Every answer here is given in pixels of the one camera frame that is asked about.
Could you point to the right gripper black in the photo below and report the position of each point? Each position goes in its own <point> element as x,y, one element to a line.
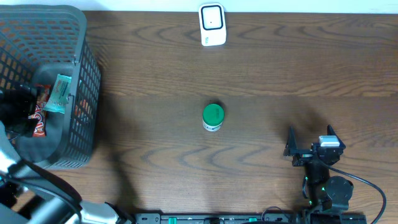
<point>303,155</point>

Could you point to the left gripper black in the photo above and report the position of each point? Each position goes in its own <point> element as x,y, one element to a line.
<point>22,103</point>

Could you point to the red chocolate bar wrapper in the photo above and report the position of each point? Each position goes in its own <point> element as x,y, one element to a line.
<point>43,94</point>

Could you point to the white wet wipes pack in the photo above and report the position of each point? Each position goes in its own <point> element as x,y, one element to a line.
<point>59,95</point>

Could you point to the green lid white jar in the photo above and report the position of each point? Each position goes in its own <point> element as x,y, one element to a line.
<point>213,117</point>

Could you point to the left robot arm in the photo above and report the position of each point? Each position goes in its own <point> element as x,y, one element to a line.
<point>31,194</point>

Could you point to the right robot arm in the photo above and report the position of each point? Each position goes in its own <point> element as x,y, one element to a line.
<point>326,194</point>

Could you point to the white barcode scanner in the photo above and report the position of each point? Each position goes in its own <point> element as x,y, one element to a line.
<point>212,24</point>

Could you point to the grey plastic mesh basket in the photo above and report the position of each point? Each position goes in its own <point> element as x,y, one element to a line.
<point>38,43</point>

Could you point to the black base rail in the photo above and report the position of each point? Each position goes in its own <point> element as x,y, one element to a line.
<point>272,217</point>

